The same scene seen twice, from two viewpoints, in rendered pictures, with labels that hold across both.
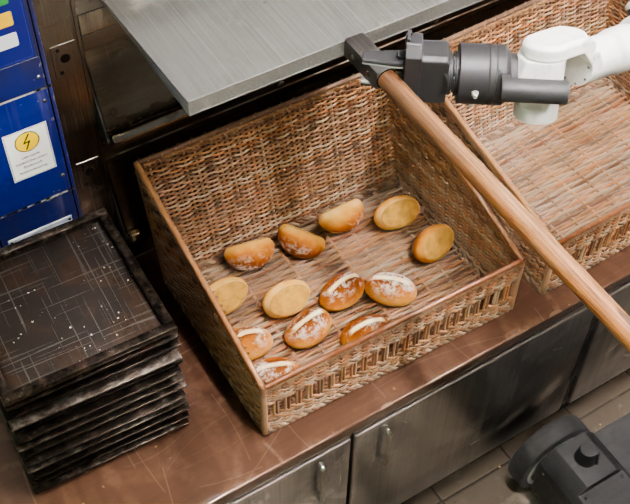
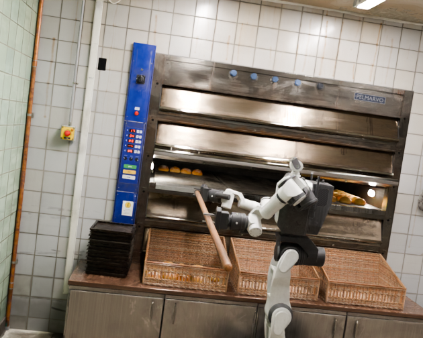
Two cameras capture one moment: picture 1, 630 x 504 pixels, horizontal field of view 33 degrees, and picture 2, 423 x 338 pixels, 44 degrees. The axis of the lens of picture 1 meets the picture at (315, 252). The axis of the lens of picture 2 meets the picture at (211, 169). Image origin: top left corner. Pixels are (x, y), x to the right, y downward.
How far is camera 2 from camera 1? 255 cm
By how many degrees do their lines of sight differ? 51
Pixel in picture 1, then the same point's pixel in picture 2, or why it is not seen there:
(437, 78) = (206, 193)
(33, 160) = (127, 210)
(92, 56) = (150, 196)
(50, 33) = (142, 183)
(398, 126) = not seen: hidden behind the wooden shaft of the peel
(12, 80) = (130, 187)
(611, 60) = (248, 202)
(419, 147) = not seen: hidden behind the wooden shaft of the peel
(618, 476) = not seen: outside the picture
